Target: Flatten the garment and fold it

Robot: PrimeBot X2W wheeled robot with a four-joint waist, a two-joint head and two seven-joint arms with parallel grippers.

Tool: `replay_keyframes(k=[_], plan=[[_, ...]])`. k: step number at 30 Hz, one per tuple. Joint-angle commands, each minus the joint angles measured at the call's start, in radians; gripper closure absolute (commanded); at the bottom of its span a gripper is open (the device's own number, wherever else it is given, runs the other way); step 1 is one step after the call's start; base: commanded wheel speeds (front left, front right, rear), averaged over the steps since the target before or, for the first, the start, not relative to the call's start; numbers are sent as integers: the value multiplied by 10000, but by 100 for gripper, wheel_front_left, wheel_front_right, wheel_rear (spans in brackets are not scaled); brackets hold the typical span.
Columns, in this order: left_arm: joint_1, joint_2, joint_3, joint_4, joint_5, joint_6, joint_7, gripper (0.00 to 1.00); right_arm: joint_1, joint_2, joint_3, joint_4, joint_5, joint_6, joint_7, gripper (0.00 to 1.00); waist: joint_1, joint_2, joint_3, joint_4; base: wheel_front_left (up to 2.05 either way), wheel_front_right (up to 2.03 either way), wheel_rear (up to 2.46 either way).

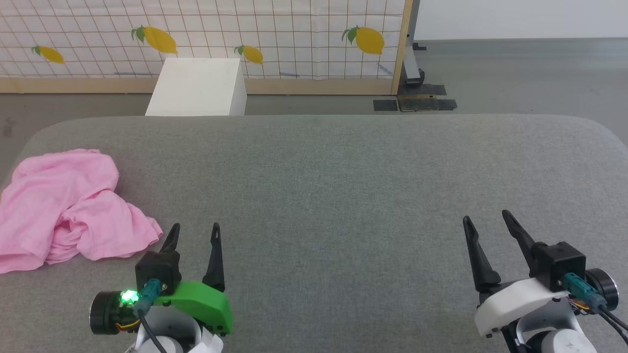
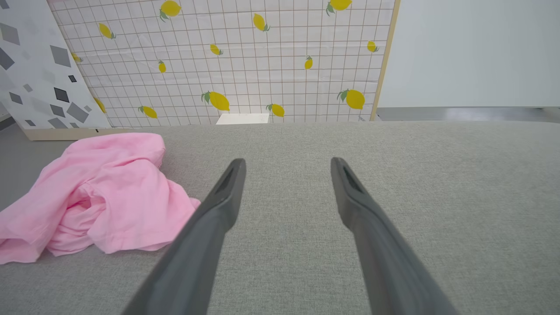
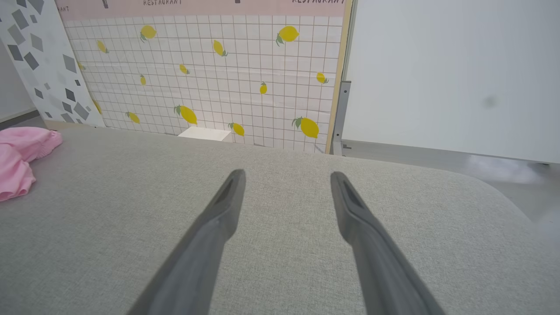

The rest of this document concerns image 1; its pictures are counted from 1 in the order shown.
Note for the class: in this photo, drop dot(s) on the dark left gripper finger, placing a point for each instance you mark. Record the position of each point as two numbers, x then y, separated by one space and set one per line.
215 260
171 240

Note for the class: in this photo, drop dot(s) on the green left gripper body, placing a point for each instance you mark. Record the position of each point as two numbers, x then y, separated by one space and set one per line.
206 304

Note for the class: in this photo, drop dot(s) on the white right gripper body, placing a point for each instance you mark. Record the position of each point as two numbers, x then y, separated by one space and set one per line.
515 304

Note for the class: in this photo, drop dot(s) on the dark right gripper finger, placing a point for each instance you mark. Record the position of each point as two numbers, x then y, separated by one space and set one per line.
480 260
521 240

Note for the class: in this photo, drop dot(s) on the pink cloth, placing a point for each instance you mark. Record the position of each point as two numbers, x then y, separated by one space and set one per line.
64 206

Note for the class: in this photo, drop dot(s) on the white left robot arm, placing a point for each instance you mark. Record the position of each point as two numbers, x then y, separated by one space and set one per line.
171 338

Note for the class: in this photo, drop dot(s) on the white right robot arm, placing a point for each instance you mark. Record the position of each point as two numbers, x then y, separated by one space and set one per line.
559 338

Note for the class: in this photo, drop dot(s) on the white box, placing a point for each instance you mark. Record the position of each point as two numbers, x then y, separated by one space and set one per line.
196 88

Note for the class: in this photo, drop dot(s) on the black floor plates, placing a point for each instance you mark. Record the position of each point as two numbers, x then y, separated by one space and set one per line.
422 104

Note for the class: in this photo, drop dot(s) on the lemon print partition screen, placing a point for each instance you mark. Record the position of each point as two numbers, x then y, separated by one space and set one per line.
294 29

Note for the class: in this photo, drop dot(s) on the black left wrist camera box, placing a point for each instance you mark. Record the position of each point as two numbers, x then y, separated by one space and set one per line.
158 269

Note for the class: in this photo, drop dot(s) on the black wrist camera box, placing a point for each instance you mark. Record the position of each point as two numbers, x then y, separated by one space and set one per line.
158 269
559 264

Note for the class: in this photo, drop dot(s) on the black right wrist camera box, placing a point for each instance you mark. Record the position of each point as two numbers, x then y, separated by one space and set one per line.
559 264

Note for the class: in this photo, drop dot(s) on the grey metal stand post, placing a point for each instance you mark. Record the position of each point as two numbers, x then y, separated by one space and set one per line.
411 59

